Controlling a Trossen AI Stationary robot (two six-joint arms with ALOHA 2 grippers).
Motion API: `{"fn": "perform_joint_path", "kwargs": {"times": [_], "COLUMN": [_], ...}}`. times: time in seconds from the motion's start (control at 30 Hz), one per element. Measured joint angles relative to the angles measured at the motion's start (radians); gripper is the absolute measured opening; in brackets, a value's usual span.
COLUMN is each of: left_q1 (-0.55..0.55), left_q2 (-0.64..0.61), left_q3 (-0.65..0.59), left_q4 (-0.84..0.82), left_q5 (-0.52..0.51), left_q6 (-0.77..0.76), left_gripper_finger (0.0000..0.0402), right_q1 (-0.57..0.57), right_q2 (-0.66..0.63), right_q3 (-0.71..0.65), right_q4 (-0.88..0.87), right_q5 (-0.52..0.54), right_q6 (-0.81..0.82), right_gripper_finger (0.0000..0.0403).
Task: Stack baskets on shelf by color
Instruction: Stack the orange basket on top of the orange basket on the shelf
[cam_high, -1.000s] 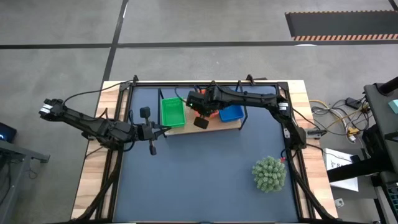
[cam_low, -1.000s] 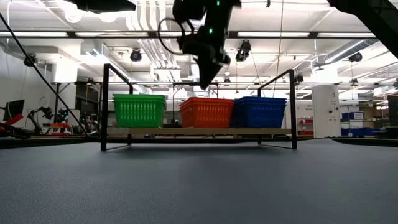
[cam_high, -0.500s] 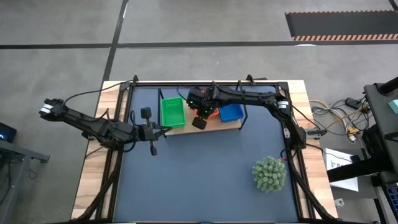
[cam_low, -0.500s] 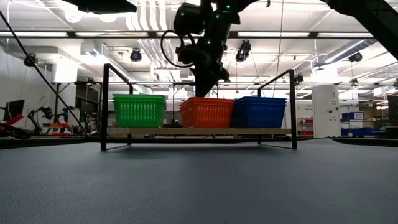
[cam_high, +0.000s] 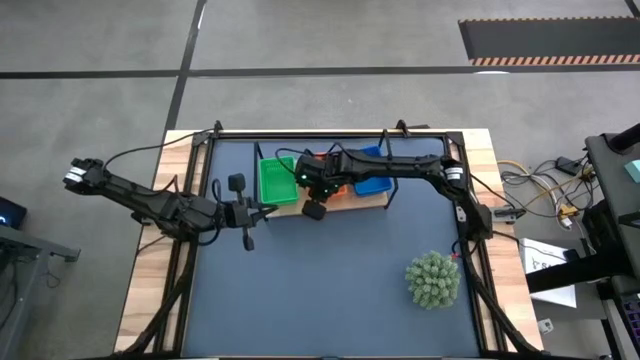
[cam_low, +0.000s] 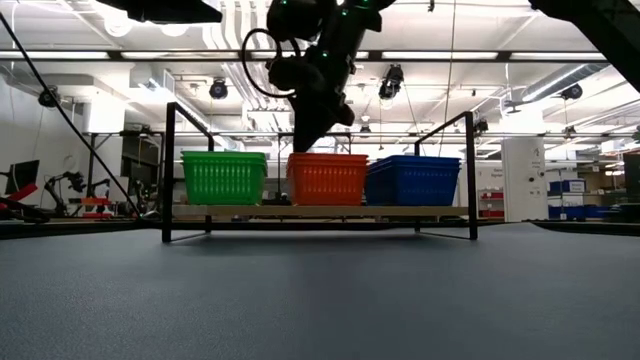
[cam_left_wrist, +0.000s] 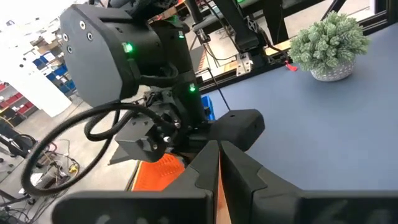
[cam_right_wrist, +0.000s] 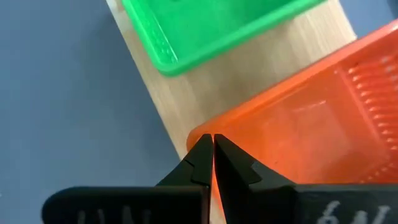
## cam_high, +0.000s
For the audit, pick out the green plastic basket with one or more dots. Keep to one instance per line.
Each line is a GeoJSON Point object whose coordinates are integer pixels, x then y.
{"type": "Point", "coordinates": [277, 182]}

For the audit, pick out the pale green succulent ball plant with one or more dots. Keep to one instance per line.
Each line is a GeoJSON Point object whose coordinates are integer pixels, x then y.
{"type": "Point", "coordinates": [432, 280]}

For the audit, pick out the blue plastic basket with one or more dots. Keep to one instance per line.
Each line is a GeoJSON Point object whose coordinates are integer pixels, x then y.
{"type": "Point", "coordinates": [372, 186]}

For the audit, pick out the black hazard-striped floor mat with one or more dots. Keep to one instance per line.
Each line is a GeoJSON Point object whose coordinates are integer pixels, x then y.
{"type": "Point", "coordinates": [550, 40]}

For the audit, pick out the backlit keyboard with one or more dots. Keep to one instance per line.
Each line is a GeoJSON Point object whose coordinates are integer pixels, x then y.
{"type": "Point", "coordinates": [632, 320]}

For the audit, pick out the blue-grey table mat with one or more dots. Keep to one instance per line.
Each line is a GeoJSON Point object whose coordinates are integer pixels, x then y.
{"type": "Point", "coordinates": [325, 325]}

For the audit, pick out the black device with blue light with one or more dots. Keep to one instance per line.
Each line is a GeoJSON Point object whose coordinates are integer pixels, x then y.
{"type": "Point", "coordinates": [12, 210]}

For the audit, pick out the teal box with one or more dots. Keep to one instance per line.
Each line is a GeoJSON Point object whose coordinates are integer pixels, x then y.
{"type": "Point", "coordinates": [634, 171]}

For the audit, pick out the black power adapter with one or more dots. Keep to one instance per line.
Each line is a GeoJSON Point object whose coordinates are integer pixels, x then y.
{"type": "Point", "coordinates": [567, 165]}

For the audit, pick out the black metal rig frame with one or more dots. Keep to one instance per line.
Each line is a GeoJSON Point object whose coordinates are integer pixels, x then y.
{"type": "Point", "coordinates": [325, 135]}

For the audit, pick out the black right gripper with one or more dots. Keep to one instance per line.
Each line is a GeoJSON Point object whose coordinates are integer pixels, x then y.
{"type": "Point", "coordinates": [317, 172]}

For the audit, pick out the white printed paper sheet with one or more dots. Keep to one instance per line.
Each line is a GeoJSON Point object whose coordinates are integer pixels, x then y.
{"type": "Point", "coordinates": [537, 255]}

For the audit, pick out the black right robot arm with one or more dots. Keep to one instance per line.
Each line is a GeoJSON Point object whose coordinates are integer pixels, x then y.
{"type": "Point", "coordinates": [400, 167]}

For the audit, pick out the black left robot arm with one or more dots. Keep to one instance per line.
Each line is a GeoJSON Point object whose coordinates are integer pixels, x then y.
{"type": "Point", "coordinates": [150, 200]}

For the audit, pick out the black equipment stand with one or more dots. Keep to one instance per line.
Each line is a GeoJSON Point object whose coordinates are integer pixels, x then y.
{"type": "Point", "coordinates": [615, 200]}

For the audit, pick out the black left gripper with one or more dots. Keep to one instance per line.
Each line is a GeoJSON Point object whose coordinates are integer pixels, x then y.
{"type": "Point", "coordinates": [237, 216]}

